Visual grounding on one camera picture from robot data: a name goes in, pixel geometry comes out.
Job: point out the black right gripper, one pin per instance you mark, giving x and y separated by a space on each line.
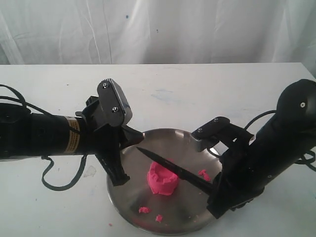
230 193

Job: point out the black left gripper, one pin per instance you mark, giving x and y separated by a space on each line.
103 131

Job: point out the black knife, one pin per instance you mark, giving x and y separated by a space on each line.
183 174

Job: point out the pink clay lump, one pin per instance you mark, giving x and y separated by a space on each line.
161 180

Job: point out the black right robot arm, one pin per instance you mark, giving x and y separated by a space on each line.
248 166

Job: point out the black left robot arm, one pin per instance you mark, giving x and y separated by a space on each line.
24 134

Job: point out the pink clay crumb right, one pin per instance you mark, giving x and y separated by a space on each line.
204 174

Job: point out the clear tape piece lower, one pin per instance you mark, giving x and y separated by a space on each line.
90 172

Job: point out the pink clay crumb front-middle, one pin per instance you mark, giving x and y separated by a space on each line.
159 218

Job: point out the round steel plate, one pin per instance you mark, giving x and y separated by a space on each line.
185 210

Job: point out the pink clay crumb front-left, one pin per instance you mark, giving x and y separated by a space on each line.
144 209

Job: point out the white backdrop curtain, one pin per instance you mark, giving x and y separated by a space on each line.
158 31

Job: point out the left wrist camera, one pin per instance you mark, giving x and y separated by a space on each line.
114 103

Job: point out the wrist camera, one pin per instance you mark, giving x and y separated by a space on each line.
114 103
207 135

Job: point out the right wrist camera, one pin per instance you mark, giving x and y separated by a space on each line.
207 135

